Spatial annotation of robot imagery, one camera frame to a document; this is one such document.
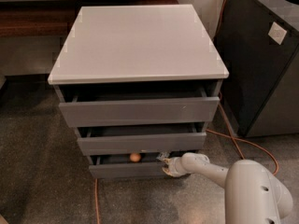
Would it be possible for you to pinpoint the grey bottom drawer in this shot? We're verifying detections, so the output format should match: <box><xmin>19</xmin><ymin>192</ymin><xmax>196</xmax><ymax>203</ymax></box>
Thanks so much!
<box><xmin>89</xmin><ymin>152</ymin><xmax>165</xmax><ymax>179</ymax></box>

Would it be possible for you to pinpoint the orange fruit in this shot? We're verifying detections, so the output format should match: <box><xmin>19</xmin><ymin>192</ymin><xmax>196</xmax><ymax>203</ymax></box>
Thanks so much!
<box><xmin>130</xmin><ymin>153</ymin><xmax>141</xmax><ymax>162</ymax></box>

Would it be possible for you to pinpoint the grey top drawer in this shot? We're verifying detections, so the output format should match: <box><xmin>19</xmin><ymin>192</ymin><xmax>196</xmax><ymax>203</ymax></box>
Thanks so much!
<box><xmin>59</xmin><ymin>91</ymin><xmax>219</xmax><ymax>127</ymax></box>

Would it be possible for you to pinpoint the orange power cable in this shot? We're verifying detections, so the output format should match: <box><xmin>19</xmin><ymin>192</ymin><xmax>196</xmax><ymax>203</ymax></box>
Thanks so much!
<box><xmin>93</xmin><ymin>0</ymin><xmax>280</xmax><ymax>224</ymax></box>

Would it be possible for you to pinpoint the black trash bin cabinet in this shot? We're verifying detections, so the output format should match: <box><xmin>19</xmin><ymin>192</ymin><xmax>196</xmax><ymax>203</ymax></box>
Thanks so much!
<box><xmin>215</xmin><ymin>0</ymin><xmax>299</xmax><ymax>137</ymax></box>

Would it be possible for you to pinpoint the grey drawer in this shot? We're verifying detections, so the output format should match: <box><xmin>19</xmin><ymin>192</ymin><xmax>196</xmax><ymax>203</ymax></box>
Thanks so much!
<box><xmin>59</xmin><ymin>91</ymin><xmax>219</xmax><ymax>127</ymax></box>
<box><xmin>78</xmin><ymin>123</ymin><xmax>206</xmax><ymax>156</ymax></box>
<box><xmin>89</xmin><ymin>152</ymin><xmax>165</xmax><ymax>179</ymax></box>

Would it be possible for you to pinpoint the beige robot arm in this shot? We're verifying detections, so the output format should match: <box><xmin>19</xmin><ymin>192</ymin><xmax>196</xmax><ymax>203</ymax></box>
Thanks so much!
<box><xmin>163</xmin><ymin>152</ymin><xmax>293</xmax><ymax>224</ymax></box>

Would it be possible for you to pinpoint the dark wooden bench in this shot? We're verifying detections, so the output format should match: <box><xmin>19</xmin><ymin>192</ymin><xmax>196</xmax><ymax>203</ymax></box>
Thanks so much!
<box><xmin>0</xmin><ymin>0</ymin><xmax>178</xmax><ymax>37</ymax></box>

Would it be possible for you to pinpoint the grey middle drawer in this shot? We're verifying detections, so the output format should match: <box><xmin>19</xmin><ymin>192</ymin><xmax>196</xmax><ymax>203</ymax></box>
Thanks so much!
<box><xmin>78</xmin><ymin>123</ymin><xmax>206</xmax><ymax>156</ymax></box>

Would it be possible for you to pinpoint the white label sticker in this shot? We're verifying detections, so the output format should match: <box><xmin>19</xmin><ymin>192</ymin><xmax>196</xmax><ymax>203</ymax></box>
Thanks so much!
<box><xmin>268</xmin><ymin>22</ymin><xmax>287</xmax><ymax>45</ymax></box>

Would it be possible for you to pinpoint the clear plastic water bottle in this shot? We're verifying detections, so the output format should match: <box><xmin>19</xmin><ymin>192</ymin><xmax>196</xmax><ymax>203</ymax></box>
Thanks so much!
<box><xmin>157</xmin><ymin>152</ymin><xmax>170</xmax><ymax>161</ymax></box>

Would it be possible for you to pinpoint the grey drawer cabinet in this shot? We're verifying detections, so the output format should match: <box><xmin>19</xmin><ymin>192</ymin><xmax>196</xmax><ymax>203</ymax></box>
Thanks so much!
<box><xmin>48</xmin><ymin>4</ymin><xmax>231</xmax><ymax>181</ymax></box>

